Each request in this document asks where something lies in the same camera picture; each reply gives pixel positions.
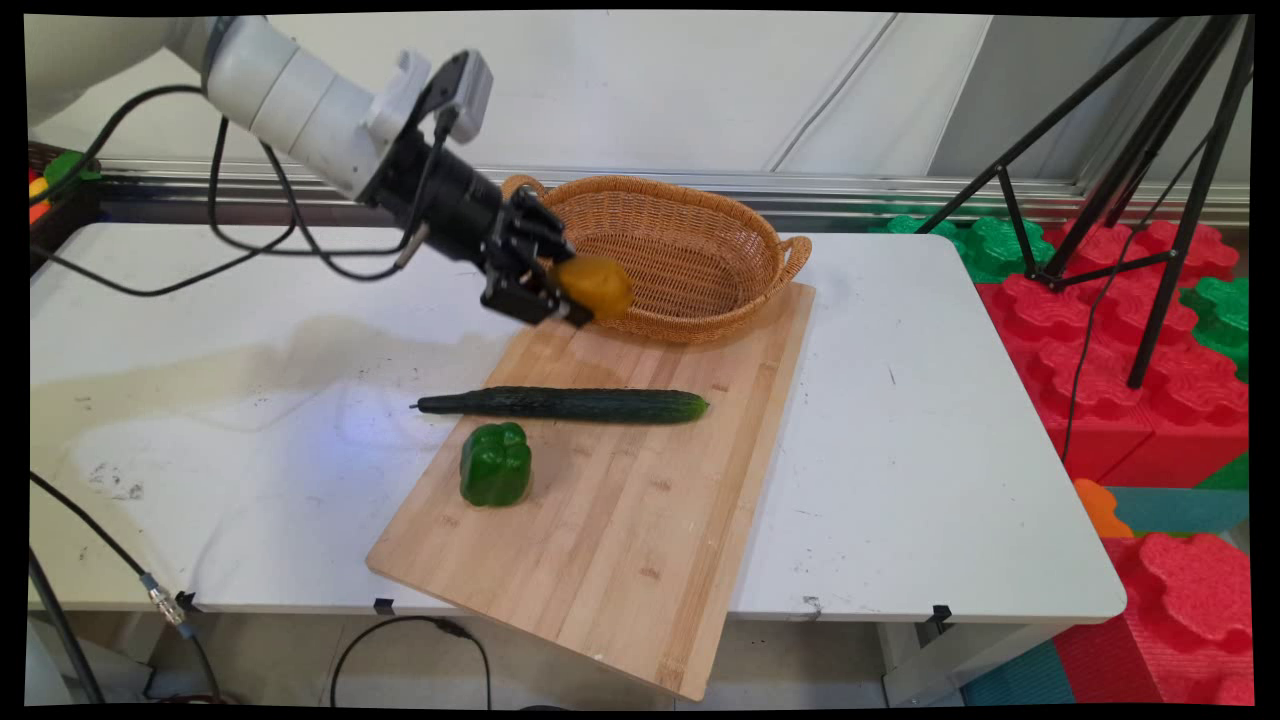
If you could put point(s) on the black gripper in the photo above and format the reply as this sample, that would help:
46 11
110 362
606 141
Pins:
445 195

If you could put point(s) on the yellow orange fruit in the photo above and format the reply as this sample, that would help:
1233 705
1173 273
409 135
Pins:
598 285

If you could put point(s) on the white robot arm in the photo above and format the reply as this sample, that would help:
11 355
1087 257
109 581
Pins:
290 90

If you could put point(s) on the dark green cucumber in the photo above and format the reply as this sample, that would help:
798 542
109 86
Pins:
580 404

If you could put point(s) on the woven wicker basket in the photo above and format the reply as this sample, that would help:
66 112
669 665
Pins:
680 250

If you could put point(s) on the green bell pepper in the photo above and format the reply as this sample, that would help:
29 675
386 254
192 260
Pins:
495 465

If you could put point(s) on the wooden cutting board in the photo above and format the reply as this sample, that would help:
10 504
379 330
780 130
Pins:
620 520

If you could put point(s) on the white table leg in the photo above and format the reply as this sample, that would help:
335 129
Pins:
940 665

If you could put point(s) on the red foam building block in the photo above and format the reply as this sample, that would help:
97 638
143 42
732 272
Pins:
1110 420
1180 620
1215 255

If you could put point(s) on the orange foam building block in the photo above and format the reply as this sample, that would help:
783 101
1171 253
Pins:
1098 505

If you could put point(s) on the black tripod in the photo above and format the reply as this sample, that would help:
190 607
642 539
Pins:
1180 250

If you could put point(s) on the teal foam floor mat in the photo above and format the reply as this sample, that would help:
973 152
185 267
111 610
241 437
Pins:
1180 510

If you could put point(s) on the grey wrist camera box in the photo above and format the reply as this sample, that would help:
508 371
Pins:
465 90

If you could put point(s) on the aluminium window rail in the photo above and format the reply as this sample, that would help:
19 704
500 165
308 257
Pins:
700 185

